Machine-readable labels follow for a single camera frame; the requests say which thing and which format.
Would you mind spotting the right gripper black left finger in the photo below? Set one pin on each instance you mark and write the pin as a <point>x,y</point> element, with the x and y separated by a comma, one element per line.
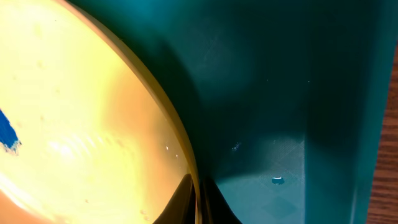
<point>181,208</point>

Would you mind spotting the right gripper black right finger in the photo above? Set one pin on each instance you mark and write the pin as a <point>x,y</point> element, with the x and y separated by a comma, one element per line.
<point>214,208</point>

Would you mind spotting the yellow plate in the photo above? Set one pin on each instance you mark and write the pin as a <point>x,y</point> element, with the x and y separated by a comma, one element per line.
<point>87,133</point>

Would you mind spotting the blue plastic tray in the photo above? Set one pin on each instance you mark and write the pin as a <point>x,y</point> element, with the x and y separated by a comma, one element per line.
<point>282,100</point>

